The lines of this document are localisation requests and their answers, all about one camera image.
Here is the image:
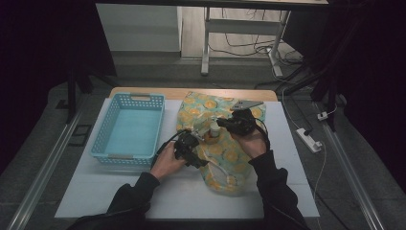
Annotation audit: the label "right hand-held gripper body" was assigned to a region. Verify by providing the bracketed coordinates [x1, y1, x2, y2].
[230, 100, 266, 137]

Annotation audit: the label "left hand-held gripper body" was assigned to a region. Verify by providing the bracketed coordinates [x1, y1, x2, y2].
[172, 128, 201, 161]

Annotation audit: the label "orange-print green cloth bag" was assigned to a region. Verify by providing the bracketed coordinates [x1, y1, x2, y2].
[175, 91, 267, 197]

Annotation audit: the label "blue plastic basket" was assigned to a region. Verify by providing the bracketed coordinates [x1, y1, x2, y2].
[89, 92, 167, 169]

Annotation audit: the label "person's right hand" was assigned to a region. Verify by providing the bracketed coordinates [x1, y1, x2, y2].
[230, 127, 270, 160]

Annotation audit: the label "person's left hand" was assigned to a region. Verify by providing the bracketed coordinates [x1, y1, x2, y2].
[149, 141, 189, 184]

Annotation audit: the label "white table mat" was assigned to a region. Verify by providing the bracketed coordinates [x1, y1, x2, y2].
[55, 98, 321, 220]

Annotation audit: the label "white power strip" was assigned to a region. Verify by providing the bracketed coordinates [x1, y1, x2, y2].
[295, 127, 324, 154]

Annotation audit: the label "black metal stand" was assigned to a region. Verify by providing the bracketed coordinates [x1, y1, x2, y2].
[309, 18, 348, 132]
[65, 57, 120, 126]

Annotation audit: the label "white-legged desk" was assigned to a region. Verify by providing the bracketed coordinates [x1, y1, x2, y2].
[95, 0, 329, 78]

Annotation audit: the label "left hand-held gripper cable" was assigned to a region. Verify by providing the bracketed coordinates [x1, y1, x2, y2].
[66, 128, 190, 230]

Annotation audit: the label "hand-held gripper cable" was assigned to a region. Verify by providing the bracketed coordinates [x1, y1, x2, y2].
[254, 118, 307, 230]
[66, 128, 190, 230]

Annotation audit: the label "right hand-held gripper cable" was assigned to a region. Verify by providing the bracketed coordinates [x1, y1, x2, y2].
[254, 118, 307, 230]

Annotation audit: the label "thick black floor cables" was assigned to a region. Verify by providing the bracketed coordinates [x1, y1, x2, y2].
[253, 63, 320, 97]

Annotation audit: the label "thin black floor cables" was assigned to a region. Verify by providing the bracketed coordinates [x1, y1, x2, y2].
[209, 8, 305, 66]

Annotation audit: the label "white power cable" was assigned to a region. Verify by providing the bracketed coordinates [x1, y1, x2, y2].
[271, 65, 339, 230]

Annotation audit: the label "metal floor rail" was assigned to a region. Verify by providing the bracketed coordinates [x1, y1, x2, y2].
[6, 108, 84, 230]
[314, 102, 387, 230]

